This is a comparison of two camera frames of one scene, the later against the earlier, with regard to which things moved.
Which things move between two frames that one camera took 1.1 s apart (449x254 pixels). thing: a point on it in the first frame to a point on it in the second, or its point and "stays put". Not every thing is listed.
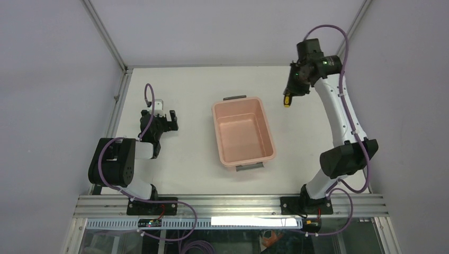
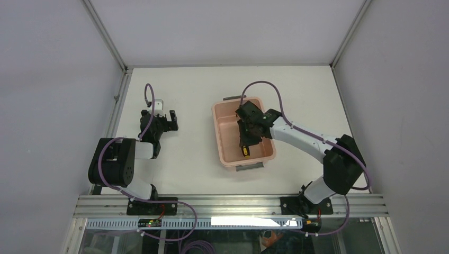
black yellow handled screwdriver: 287,100 to 245,151
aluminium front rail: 343,206 stays put
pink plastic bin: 242,133 stays put
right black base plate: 303,206 stays put
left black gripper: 160,121 stays put
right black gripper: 294,89 to 245,135
